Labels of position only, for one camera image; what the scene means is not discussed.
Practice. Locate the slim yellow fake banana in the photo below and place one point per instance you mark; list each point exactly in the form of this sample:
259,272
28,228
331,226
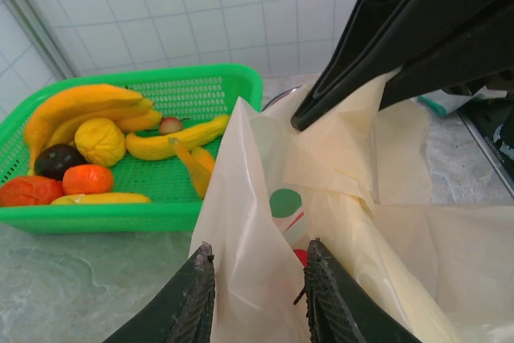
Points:
104,198

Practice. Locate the white plate orange sunburst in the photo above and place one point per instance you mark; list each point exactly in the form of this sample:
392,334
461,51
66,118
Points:
277,99

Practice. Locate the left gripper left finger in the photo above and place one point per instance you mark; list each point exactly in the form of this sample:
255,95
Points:
180,311

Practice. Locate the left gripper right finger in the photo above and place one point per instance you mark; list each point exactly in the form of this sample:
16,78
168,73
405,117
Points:
341,311

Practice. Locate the right aluminium frame post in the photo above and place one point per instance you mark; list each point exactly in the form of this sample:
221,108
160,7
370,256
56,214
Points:
36,21

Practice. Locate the yellow orange fake pepper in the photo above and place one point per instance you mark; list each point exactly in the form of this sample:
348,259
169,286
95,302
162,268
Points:
197,170

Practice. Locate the cream plastic bag orange print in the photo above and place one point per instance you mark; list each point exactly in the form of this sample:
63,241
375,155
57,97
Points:
401,238

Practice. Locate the orange yellow fake banana bunch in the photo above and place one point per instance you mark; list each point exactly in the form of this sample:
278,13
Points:
80,102

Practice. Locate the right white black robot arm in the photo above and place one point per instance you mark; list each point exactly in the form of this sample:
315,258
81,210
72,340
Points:
494,118

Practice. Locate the white green work glove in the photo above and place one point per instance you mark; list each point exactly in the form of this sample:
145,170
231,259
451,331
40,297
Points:
445,102

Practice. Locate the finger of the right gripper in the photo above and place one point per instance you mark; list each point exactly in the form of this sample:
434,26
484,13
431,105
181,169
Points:
401,17
462,62

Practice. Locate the single yellow fake banana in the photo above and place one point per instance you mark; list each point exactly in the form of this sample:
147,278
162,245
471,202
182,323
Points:
160,146

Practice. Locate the green plastic basket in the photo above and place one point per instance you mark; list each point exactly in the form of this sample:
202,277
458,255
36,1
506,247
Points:
120,218

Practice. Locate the orange fake tangerine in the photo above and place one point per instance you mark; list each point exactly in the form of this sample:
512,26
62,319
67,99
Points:
88,179

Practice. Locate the red orange fake fruit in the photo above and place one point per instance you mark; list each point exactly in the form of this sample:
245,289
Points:
28,192

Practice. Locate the small dark fake fruit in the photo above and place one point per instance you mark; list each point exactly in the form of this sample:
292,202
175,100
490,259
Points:
58,160

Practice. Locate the yellow wrinkled fake lemon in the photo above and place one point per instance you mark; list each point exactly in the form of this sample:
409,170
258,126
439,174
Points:
100,142

